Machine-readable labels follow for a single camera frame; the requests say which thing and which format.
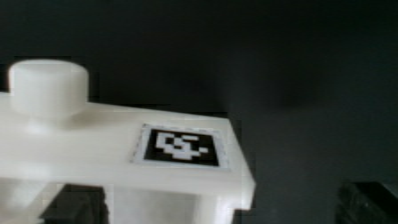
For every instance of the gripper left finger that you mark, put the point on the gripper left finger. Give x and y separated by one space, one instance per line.
77 206

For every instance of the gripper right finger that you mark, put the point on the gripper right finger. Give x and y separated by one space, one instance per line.
366 204

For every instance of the white drawer tray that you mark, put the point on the white drawer tray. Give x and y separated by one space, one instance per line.
158 156

